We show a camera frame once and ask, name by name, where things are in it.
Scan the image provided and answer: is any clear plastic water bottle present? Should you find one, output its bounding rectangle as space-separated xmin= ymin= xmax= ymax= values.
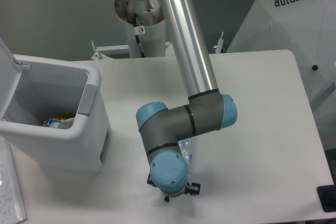
xmin=179 ymin=137 xmax=195 ymax=178

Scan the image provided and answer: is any white plastic wrapper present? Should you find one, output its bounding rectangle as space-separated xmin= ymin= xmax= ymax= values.
xmin=57 ymin=118 xmax=75 ymax=130

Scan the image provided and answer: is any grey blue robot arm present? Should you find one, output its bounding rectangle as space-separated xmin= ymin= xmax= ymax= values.
xmin=114 ymin=0 xmax=237 ymax=202

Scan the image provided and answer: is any white plastic trash can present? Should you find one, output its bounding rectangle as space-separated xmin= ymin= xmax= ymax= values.
xmin=1 ymin=44 xmax=110 ymax=173

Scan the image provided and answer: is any blue gold snack bag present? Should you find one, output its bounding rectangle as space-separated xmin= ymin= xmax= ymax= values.
xmin=42 ymin=113 xmax=75 ymax=129

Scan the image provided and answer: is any black device at table edge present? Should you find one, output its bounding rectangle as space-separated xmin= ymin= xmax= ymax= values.
xmin=317 ymin=185 xmax=335 ymax=212

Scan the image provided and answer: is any white open umbrella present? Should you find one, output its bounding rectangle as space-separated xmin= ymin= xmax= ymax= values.
xmin=227 ymin=0 xmax=335 ymax=110

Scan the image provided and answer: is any white metal base bracket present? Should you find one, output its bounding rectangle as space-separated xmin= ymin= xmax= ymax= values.
xmin=91 ymin=31 xmax=227 ymax=60

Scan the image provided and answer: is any black cable on pedestal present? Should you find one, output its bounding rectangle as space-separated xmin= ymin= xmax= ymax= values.
xmin=132 ymin=13 xmax=146 ymax=58

